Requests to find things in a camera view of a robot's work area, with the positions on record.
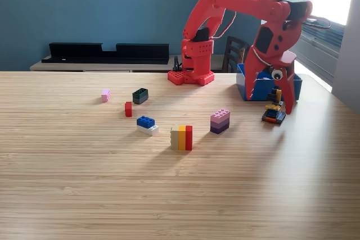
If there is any low wooden sideboard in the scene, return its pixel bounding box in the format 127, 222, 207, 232
29, 54, 226, 73

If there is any blue and white brick stack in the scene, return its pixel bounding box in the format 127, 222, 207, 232
136, 115, 160, 137

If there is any dark wooden chair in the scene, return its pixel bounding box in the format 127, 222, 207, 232
221, 35, 250, 73

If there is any black and grey brick stack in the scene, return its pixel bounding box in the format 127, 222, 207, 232
132, 88, 149, 105

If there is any blue plastic bin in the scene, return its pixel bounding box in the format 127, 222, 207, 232
235, 63, 303, 102

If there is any small yellow toy digger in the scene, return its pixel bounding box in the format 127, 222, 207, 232
261, 86, 287, 125

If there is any pink and purple brick stack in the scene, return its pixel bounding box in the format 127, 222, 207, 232
209, 108, 231, 135

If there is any black wall shelf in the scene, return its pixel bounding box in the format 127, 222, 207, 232
41, 42, 170, 65

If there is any grey window air unit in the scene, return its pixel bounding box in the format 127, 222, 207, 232
292, 15, 345, 83

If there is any black table clamp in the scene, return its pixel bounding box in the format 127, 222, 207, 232
172, 56, 183, 72

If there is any tan orange red brick stack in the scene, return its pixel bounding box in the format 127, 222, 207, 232
170, 125, 194, 151

